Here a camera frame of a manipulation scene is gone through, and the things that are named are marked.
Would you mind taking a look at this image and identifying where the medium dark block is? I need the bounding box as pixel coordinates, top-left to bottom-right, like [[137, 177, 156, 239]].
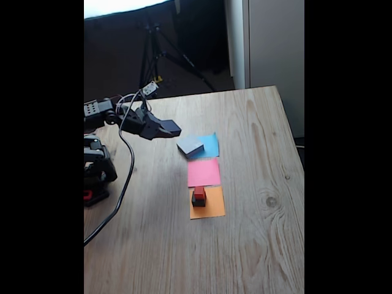
[[159, 119, 182, 137]]

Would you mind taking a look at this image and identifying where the large grey block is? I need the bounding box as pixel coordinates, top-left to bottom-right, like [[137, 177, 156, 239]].
[[176, 135, 205, 160]]

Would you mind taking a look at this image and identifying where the blue paper sheet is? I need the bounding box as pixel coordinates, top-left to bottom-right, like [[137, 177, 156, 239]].
[[191, 132, 221, 160]]

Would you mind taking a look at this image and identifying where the tall black tripod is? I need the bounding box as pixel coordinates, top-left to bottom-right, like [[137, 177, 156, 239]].
[[137, 18, 218, 100]]

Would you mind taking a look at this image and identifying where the pink paper sheet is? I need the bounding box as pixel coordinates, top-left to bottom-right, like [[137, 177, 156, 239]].
[[187, 157, 222, 188]]

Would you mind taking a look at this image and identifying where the orange paper sheet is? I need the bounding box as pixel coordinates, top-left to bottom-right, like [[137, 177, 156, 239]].
[[189, 186, 226, 221]]

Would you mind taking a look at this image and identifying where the bright white light panel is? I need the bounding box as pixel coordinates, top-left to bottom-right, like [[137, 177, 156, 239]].
[[84, 0, 172, 20]]

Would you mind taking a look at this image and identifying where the white cabinet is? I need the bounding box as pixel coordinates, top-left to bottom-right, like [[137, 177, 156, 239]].
[[224, 0, 305, 138]]

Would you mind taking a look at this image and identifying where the small wrist camera board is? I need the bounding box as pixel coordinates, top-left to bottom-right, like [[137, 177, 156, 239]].
[[141, 80, 160, 99]]

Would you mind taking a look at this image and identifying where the black camera cable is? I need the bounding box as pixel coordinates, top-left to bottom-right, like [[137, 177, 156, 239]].
[[84, 88, 145, 247]]

